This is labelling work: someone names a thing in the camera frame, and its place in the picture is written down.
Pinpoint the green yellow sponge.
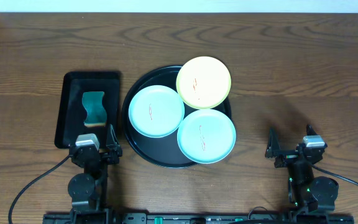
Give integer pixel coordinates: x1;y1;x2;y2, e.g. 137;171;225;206
82;91;107;128

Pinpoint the mint plate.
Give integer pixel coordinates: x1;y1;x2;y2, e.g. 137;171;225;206
129;85;185;138
177;109;236;164

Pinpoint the yellow plate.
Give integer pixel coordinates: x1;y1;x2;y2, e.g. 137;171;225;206
176;56;231;110

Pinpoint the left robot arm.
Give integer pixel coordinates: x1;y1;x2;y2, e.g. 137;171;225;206
68;125;122;224

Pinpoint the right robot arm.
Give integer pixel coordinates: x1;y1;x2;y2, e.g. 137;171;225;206
265;124;339;223

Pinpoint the rectangular black tray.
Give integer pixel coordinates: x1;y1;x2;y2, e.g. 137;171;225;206
54;70;121;149

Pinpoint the round black tray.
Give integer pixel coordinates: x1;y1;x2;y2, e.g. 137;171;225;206
122;65;231;168

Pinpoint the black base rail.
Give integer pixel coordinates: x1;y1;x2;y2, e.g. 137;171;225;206
42;212;354;224

